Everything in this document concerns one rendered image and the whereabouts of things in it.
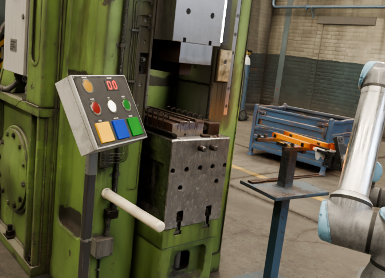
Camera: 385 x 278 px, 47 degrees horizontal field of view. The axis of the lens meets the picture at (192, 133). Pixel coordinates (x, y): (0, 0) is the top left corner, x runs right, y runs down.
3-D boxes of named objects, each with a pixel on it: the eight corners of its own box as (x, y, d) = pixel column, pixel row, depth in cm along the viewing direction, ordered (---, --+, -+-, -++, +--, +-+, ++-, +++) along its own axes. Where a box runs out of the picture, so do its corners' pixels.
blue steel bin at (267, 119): (351, 169, 599) (360, 117, 586) (323, 177, 542) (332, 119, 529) (277, 149, 680) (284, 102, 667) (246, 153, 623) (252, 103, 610)
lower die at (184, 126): (202, 135, 225) (204, 119, 223) (171, 137, 212) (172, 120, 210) (154, 120, 256) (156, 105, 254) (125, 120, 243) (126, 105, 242)
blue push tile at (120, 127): (130, 136, 172) (123, 118, 173) (119, 139, 165) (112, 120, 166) (127, 138, 173) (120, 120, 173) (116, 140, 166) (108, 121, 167)
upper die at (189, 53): (210, 65, 218) (212, 46, 217) (179, 62, 205) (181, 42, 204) (160, 58, 250) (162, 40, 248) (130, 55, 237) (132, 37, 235)
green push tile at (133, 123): (144, 133, 181) (137, 116, 182) (134, 135, 174) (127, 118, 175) (140, 135, 182) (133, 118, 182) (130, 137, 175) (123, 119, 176)
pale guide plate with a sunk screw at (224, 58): (228, 81, 246) (232, 50, 243) (216, 81, 240) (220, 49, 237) (226, 81, 247) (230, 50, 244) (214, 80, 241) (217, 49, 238)
